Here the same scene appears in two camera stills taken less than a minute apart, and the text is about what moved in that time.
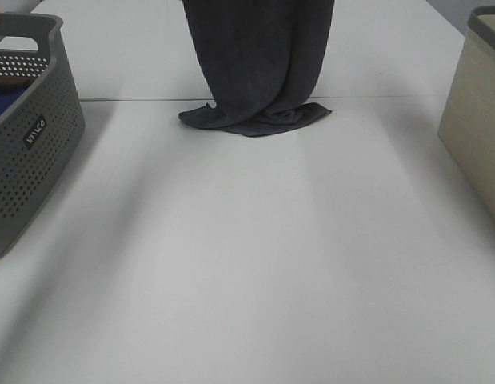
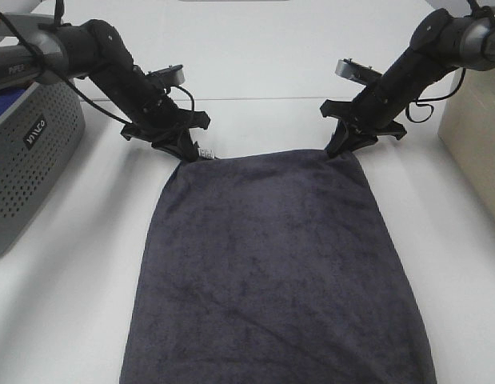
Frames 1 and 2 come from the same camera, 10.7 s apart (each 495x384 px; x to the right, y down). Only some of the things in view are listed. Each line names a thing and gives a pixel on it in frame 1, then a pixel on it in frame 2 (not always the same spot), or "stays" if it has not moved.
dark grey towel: x=262 y=60 → x=272 y=269
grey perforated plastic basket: x=34 y=139 stays
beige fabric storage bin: x=472 y=127 stays
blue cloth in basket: x=1 y=99 stays
